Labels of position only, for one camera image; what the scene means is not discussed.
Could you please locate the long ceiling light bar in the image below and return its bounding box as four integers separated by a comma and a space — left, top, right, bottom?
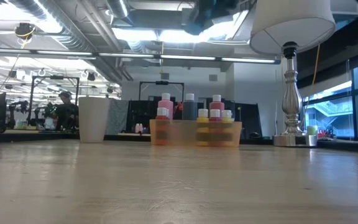
0, 48, 281, 65

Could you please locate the black gantry frame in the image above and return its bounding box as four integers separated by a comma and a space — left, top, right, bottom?
31, 75, 80, 125
139, 80, 185, 102

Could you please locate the black aluminium table frame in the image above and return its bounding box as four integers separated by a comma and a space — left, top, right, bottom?
0, 130, 358, 155

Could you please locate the large pink paint bottle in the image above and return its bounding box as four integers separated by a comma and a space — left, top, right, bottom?
158, 92, 174, 121

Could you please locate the table lamp with cream shade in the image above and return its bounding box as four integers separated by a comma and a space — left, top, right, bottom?
249, 0, 337, 147

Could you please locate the large grey paint bottle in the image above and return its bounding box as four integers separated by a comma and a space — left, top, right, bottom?
181, 93, 198, 121

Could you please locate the large red paint bottle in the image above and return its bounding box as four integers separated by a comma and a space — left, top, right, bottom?
209, 94, 226, 113

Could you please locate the yellow extension cable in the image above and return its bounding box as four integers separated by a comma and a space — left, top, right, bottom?
311, 43, 321, 86

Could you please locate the teal patterned cloth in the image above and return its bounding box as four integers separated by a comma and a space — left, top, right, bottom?
106, 98, 129, 135

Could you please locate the black partition panel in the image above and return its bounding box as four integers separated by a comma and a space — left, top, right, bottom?
126, 99, 264, 138

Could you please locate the translucent orange tray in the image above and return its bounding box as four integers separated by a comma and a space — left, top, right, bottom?
149, 119, 243, 147

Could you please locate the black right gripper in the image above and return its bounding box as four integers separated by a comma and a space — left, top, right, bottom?
197, 0, 254, 20

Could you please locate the yellow hanging cable reel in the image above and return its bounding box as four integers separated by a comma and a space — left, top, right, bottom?
14, 22, 37, 41

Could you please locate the person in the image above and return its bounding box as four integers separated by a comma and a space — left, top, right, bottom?
53, 91, 80, 131

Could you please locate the small yellow paint bottle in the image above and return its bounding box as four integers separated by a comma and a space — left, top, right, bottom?
196, 108, 210, 147
221, 109, 234, 147

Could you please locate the white plastic cup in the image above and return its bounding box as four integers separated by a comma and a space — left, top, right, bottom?
78, 96, 111, 144

